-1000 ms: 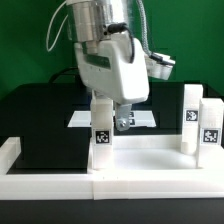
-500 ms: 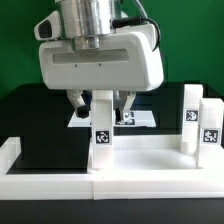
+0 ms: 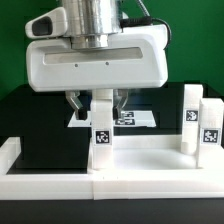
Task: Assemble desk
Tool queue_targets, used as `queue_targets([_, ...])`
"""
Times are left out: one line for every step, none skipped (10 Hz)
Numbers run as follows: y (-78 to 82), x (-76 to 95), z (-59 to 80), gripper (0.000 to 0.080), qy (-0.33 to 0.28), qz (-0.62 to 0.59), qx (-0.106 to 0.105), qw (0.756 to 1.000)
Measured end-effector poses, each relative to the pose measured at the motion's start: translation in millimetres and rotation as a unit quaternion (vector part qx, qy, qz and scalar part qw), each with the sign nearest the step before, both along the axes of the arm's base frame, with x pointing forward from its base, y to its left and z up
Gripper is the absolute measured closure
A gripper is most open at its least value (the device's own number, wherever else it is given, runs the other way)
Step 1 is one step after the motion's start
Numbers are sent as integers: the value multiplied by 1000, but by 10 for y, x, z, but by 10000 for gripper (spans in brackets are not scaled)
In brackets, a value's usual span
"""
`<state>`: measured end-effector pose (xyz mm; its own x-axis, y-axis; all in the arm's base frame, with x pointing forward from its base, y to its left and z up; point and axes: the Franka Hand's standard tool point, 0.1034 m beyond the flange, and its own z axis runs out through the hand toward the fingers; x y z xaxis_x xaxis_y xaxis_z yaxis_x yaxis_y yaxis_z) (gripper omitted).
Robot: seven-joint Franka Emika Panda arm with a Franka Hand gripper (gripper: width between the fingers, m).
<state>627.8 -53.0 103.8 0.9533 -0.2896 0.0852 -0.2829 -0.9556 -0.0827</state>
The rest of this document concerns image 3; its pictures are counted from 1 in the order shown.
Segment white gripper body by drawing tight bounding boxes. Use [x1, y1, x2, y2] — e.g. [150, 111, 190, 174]
[26, 25, 168, 92]

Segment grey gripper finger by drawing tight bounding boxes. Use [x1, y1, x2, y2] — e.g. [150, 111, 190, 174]
[113, 89, 129, 120]
[65, 90, 87, 120]

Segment white desk top tray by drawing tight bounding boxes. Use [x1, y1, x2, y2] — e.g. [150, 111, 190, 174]
[87, 135, 224, 173]

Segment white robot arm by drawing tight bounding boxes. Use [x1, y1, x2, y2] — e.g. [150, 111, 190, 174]
[25, 0, 171, 119]

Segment fiducial marker sheet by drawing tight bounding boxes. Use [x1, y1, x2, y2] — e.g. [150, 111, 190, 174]
[68, 110, 156, 128]

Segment white U-shaped obstacle fence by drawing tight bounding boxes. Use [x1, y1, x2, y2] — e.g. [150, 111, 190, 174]
[0, 137, 224, 200]

